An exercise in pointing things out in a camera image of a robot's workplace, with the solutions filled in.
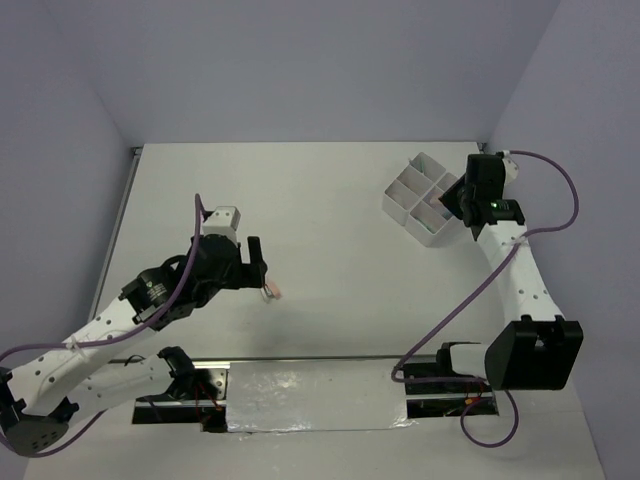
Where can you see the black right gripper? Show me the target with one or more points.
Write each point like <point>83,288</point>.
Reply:
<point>450,198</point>

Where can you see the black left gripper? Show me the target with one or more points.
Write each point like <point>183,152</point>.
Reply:
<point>249,274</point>

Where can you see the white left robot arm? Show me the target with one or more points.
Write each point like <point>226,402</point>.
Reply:
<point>79,378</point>

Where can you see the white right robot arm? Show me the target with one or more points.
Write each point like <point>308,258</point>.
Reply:
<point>538,346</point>

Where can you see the clear compartment organizer box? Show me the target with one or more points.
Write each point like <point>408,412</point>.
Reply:
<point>406,201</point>

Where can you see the silver foil panel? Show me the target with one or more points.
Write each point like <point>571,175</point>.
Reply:
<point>314,396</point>

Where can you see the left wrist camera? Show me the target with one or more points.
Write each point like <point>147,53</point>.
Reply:
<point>222,221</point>

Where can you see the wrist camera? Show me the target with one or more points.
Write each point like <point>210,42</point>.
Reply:
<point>222,221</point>
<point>511,167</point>

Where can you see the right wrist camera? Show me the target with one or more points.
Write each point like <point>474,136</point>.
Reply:
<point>511,167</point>

